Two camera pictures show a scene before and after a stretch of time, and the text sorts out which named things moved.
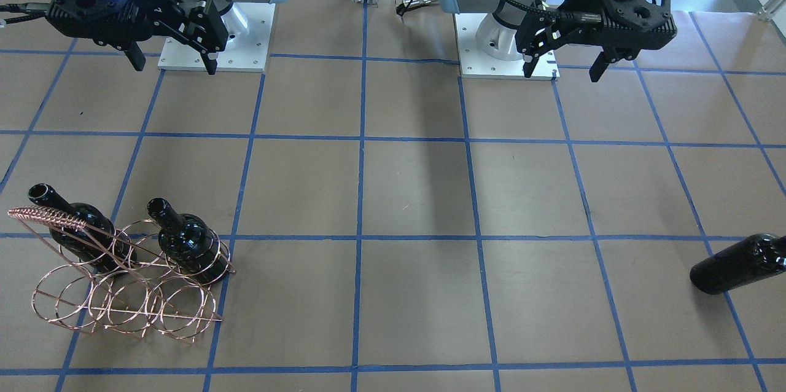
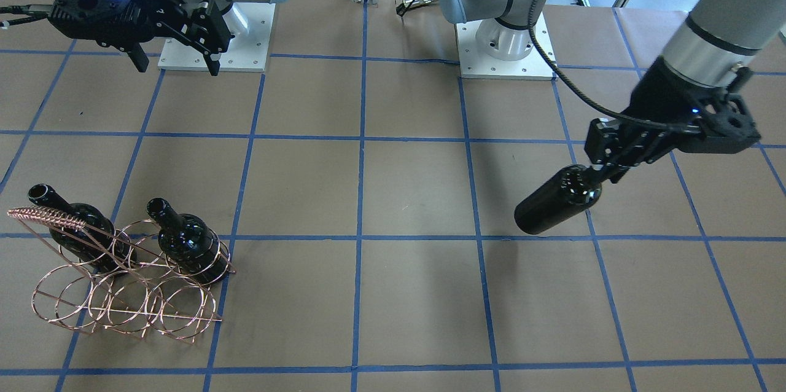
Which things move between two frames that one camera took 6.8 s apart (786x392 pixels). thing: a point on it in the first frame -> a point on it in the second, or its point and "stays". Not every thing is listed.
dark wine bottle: [748, 260] -> [571, 190]
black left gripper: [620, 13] -> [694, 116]
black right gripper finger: [204, 28] stays
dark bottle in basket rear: [99, 245] stays
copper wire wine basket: [131, 279] stays
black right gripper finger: [136, 56] stays
